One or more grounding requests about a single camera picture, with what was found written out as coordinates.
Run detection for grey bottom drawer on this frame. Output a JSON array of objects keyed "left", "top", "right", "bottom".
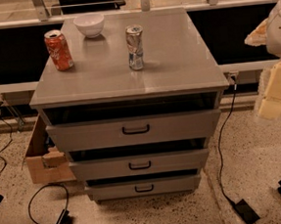
[{"left": 84, "top": 174, "right": 201, "bottom": 202}]

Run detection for grey drawer cabinet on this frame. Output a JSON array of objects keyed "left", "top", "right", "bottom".
[{"left": 30, "top": 8, "right": 228, "bottom": 188}]

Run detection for black cable left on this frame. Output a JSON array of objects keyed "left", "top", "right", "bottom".
[{"left": 0, "top": 102, "right": 19, "bottom": 181}]

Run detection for crushed silver can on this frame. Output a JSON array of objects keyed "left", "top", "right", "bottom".
[{"left": 125, "top": 24, "right": 144, "bottom": 70}]

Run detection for black cable right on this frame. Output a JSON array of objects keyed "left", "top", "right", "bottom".
[{"left": 209, "top": 81, "right": 249, "bottom": 206}]

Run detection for cardboard box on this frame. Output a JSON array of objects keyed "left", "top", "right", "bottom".
[{"left": 25, "top": 116, "right": 75, "bottom": 184}]

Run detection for grey middle drawer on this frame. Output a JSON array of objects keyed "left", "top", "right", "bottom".
[{"left": 70, "top": 149, "right": 209, "bottom": 181}]

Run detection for black looped floor cable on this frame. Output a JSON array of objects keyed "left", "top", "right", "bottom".
[{"left": 11, "top": 181, "right": 72, "bottom": 224}]

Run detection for orange soda can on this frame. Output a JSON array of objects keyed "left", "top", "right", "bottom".
[{"left": 44, "top": 29, "right": 73, "bottom": 71}]

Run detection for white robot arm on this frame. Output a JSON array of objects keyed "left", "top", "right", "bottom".
[{"left": 245, "top": 0, "right": 281, "bottom": 120}]

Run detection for grey drawer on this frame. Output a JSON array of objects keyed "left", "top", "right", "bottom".
[
  {"left": 47, "top": 110, "right": 220, "bottom": 152},
  {"left": 84, "top": 174, "right": 201, "bottom": 202},
  {"left": 70, "top": 149, "right": 209, "bottom": 181}
]

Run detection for grey top drawer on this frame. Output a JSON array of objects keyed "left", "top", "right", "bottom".
[{"left": 47, "top": 110, "right": 220, "bottom": 152}]

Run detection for black chair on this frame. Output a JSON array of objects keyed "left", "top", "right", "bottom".
[{"left": 51, "top": 0, "right": 126, "bottom": 16}]

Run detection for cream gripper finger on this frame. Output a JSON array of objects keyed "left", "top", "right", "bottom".
[{"left": 258, "top": 60, "right": 281, "bottom": 120}]

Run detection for white bowl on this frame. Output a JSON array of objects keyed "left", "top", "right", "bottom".
[{"left": 73, "top": 13, "right": 105, "bottom": 38}]

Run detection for black power adapter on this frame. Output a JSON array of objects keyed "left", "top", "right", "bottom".
[{"left": 234, "top": 200, "right": 259, "bottom": 224}]

